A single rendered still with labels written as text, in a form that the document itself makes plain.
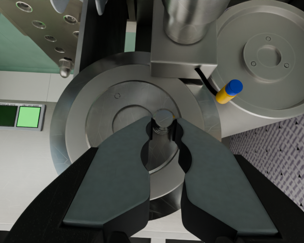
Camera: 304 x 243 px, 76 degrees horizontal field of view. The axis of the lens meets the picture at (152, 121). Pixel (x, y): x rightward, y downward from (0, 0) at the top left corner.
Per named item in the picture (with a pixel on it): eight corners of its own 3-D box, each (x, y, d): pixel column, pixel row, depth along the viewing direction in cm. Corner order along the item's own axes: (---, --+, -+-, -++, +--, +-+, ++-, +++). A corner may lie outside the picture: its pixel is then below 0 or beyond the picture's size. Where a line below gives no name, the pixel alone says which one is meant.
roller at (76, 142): (205, 66, 17) (205, 206, 15) (172, 121, 43) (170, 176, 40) (74, 60, 17) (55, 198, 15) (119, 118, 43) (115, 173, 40)
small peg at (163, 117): (161, 134, 12) (148, 115, 12) (159, 139, 15) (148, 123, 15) (180, 121, 12) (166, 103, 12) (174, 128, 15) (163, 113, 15)
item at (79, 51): (97, -76, 22) (77, 80, 18) (124, 45, 45) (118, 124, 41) (93, -76, 22) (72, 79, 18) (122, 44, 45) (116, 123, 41)
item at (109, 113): (87, 78, 15) (182, 79, 15) (94, 87, 17) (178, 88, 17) (79, 176, 14) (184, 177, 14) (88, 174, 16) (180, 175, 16)
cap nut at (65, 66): (70, 59, 51) (68, 75, 50) (76, 65, 54) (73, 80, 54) (56, 58, 51) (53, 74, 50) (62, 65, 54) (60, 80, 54)
